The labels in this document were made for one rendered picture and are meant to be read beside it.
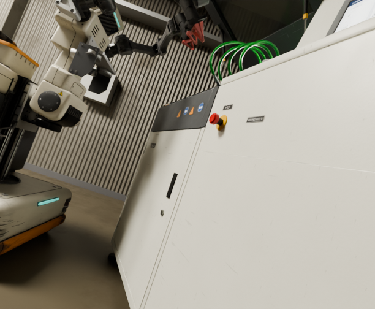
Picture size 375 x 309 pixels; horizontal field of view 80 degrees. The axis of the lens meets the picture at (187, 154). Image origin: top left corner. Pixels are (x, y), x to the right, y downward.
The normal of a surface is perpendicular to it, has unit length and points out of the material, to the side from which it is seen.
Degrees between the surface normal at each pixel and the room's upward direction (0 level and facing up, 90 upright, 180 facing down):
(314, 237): 90
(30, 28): 90
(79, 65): 90
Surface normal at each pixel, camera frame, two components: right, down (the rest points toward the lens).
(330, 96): -0.84, -0.33
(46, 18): 0.07, -0.06
